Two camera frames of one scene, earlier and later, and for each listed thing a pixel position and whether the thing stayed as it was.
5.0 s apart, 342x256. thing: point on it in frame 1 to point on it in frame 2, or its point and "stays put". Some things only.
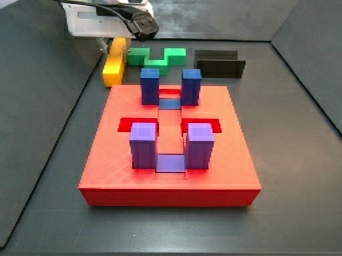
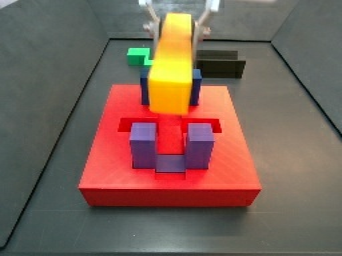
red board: (112, 184) stays put
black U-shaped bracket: (219, 64) stays put
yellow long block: (112, 72) to (171, 71)
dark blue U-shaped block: (189, 89) stays put
